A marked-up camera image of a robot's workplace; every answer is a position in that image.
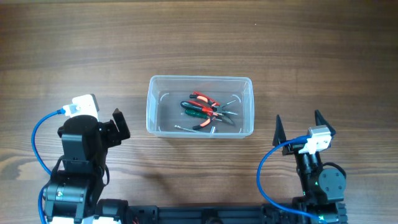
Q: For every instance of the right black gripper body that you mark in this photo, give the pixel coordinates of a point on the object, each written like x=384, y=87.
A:
x=292, y=149

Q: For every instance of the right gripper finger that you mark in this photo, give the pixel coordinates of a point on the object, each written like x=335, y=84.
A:
x=279, y=135
x=320, y=120

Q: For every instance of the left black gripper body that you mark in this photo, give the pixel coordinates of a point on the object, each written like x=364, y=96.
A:
x=110, y=134

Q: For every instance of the clear plastic container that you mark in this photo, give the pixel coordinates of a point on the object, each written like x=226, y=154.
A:
x=166, y=118

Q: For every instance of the small metal hammer tool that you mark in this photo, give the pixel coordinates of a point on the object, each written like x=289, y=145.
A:
x=192, y=130

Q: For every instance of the black orange needle-nose pliers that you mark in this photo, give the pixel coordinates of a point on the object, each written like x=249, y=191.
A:
x=212, y=103

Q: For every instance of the red handled snips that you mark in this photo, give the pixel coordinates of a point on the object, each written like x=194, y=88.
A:
x=224, y=118

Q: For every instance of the black red screwdriver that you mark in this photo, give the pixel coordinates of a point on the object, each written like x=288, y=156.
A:
x=193, y=105

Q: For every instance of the green handled screwdriver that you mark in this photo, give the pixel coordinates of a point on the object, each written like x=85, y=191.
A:
x=201, y=115

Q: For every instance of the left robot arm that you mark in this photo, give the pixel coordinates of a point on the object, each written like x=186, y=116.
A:
x=76, y=181

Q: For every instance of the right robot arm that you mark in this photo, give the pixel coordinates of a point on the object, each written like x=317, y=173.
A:
x=323, y=183

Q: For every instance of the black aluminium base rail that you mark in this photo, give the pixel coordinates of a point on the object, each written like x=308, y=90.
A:
x=264, y=214

